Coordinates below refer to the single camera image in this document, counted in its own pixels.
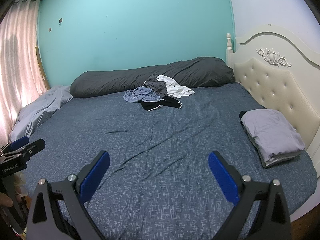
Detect cream tufted headboard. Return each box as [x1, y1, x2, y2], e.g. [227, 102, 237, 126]
[226, 24, 320, 170]

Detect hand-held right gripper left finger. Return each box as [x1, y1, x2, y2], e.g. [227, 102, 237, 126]
[26, 151, 110, 240]

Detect dark grey long pillow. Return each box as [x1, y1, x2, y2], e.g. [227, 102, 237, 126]
[70, 57, 235, 98]

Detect person's left hand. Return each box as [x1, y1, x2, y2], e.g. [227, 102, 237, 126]
[0, 194, 14, 208]

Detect wooden window trim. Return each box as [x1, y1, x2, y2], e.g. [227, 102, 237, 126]
[37, 45, 48, 91]

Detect black garment with white trim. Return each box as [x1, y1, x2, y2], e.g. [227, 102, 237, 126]
[140, 95, 183, 112]

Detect bed with blue patterned sheet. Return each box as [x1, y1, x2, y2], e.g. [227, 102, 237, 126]
[15, 82, 317, 240]

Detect light grey blanket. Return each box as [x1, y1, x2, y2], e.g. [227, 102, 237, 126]
[9, 85, 74, 143]

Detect blue plaid shorts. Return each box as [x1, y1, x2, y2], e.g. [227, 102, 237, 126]
[123, 86, 160, 103]

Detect pink curtain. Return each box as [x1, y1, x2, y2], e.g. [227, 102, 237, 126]
[0, 0, 49, 140]

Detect stack of folded grey clothes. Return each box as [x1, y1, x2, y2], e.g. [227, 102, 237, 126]
[241, 109, 306, 168]

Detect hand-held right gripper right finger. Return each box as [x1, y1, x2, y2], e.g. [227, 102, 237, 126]
[208, 151, 292, 240]

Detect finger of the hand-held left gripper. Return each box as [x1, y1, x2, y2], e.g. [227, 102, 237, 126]
[10, 136, 31, 152]
[14, 139, 46, 166]

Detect dark grey garment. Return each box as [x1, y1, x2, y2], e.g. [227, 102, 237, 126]
[144, 74, 168, 99]

